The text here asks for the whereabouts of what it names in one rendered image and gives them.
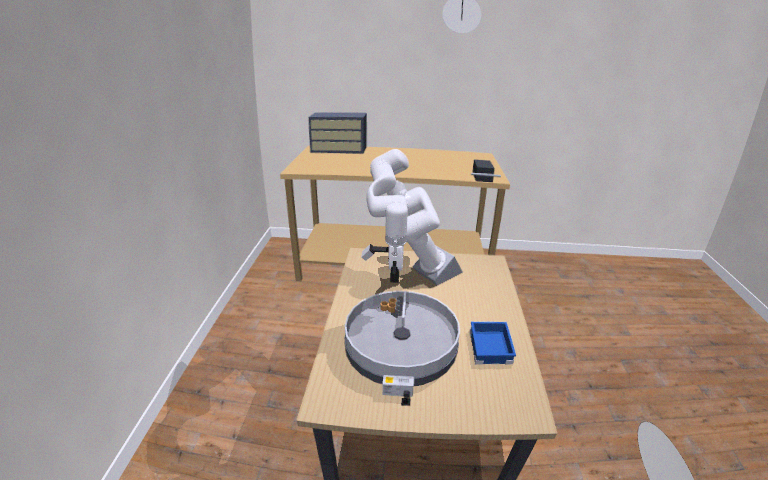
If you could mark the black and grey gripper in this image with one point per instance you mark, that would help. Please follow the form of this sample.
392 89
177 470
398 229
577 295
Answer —
395 257

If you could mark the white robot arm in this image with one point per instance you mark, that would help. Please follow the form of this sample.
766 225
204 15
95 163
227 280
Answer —
398 228

